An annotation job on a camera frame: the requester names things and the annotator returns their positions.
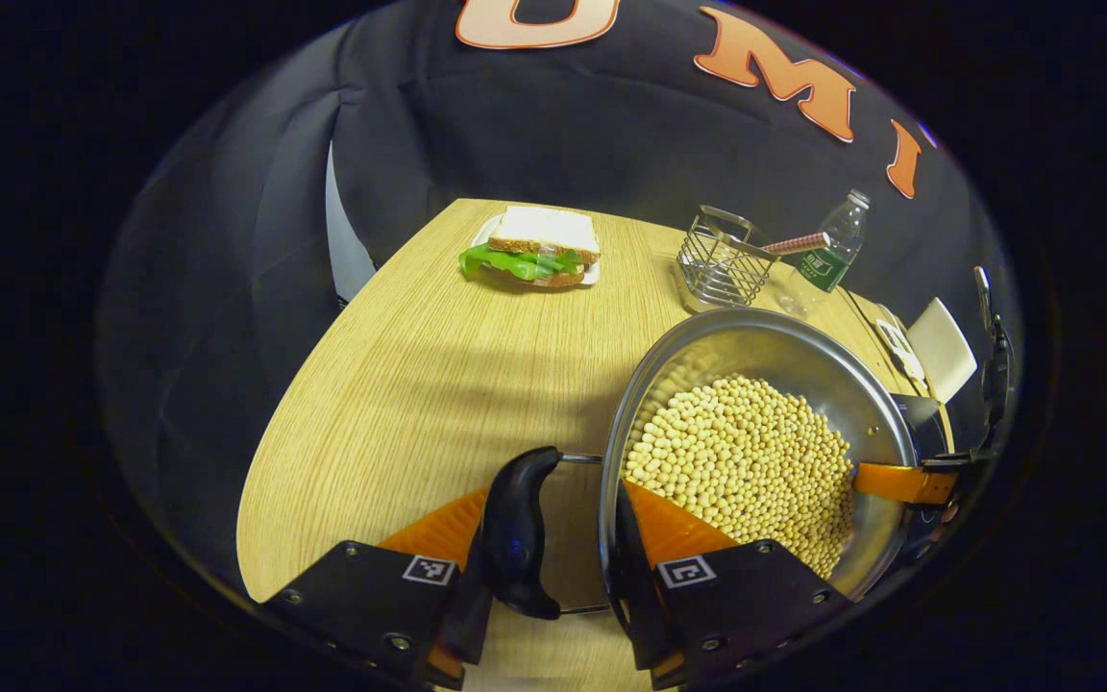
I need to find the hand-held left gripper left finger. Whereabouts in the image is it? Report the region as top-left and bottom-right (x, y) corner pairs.
(265, 485), (497, 691)

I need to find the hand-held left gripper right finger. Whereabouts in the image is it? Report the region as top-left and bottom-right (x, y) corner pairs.
(611, 479), (852, 691)

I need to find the black induction cooktop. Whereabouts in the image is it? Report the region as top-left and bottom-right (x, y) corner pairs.
(890, 392), (953, 457)

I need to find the steel pot with black handle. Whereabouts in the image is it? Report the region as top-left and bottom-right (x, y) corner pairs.
(481, 308), (920, 621)

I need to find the white seasoning dish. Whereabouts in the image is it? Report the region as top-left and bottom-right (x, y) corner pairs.
(875, 317), (929, 385)

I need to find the white toaster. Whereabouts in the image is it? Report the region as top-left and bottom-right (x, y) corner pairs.
(907, 298), (979, 405)

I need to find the pile of yellow soybeans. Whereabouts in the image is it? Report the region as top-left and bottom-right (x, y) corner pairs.
(623, 375), (855, 578)

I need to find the clear plastic water bottle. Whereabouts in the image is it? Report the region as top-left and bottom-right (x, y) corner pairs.
(779, 189), (872, 318)

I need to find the striped paper stick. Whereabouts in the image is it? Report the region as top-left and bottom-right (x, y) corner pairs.
(763, 232), (831, 257)

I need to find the sandwich with green lettuce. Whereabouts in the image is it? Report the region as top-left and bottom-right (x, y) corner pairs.
(459, 206), (603, 289)

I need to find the metal wire basket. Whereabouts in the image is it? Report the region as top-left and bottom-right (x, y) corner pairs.
(676, 205), (780, 313)

